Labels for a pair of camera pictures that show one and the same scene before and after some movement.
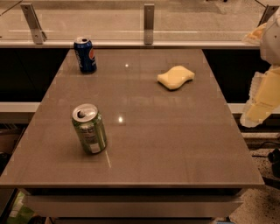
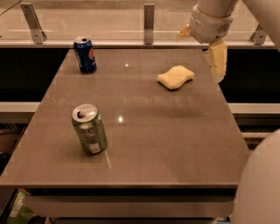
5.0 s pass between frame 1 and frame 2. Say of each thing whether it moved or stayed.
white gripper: moved
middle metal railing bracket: stayed
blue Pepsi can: stayed
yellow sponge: stayed
